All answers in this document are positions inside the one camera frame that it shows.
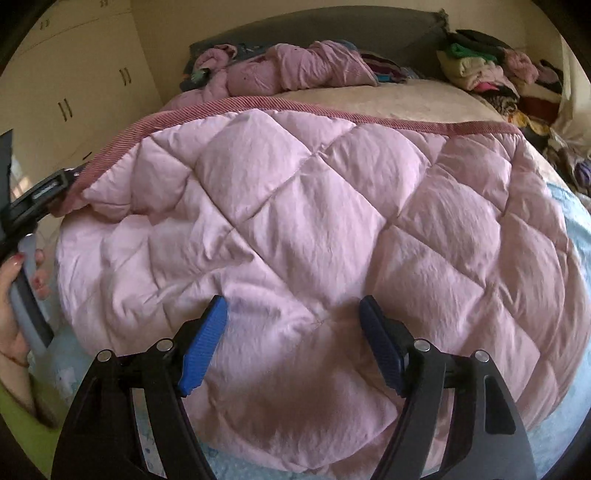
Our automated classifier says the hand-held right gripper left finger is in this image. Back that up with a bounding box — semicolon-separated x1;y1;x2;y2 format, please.
50;294;229;480

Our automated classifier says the pink puffer jacket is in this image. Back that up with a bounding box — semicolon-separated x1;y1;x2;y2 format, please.
182;40;380;99

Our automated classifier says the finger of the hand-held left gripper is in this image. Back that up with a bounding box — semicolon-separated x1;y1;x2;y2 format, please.
11;164;90;222

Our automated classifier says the pink quilted jacket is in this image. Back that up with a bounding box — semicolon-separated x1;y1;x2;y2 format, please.
54;99;588;475

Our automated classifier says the grey headboard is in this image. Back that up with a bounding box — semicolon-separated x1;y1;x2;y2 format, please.
188;8;451;83

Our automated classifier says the pile of mixed clothes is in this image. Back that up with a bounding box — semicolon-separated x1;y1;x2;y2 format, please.
435;29;591;197

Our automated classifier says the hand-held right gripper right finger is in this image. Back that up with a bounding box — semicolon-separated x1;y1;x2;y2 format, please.
358;295;539;480

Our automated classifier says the cream wardrobe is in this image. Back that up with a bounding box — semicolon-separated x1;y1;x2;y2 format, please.
0;0;182;190

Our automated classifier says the blue cartoon printed blanket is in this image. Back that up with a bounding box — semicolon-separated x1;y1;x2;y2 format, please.
25;182;591;480

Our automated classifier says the dark teal cloth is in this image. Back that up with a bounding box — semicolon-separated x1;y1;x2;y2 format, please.
179;64;219;90

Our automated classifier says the person's green clothing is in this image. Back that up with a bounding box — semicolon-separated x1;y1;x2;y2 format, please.
0;382;64;478

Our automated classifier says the person's left forearm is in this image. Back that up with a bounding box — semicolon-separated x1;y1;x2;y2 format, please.
0;353;62;426

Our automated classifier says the person's left hand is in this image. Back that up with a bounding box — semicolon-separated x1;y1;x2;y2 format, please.
0;248;51;367

